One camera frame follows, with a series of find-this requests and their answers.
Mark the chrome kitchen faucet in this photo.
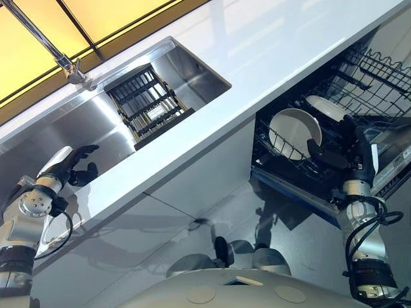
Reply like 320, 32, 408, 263
5, 0, 97, 93

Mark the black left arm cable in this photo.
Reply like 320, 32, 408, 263
33, 207, 75, 261

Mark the yellow window with dark frame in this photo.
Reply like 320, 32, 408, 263
0, 0, 211, 110

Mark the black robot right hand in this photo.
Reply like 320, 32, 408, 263
306, 114, 380, 180

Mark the black dishwasher rack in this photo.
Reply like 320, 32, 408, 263
333, 44, 411, 120
252, 72, 383, 181

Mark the white cabinet front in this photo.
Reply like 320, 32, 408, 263
143, 120, 258, 222

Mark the grey robot torso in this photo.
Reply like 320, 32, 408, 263
117, 267, 365, 308

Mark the stainless steel sink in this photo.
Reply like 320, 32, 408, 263
0, 35, 233, 209

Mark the black sink dish rack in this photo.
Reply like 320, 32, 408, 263
105, 63, 197, 151

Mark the round white plate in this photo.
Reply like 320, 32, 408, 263
268, 108, 323, 161

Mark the black dishwasher upper rack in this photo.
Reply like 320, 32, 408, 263
333, 44, 411, 120

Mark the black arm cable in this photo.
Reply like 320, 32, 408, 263
33, 207, 75, 261
344, 210, 405, 289

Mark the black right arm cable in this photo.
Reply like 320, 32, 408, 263
344, 210, 405, 289

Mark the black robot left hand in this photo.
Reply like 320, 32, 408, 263
36, 144, 100, 187

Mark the black dishwasher lower rack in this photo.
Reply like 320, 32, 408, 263
252, 72, 383, 181

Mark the silver robot left leg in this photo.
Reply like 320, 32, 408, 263
166, 253, 223, 278

